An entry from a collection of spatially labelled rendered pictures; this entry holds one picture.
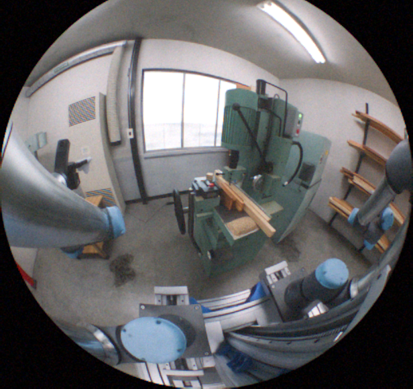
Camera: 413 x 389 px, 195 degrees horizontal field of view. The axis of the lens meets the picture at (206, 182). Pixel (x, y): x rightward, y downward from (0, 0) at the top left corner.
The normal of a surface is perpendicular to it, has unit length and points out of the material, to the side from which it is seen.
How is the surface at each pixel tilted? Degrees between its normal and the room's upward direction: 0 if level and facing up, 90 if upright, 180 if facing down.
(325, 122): 90
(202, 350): 0
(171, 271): 0
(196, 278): 0
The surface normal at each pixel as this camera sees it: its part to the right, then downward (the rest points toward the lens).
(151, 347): 0.16, -0.90
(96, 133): 0.42, 0.45
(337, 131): -0.91, 0.15
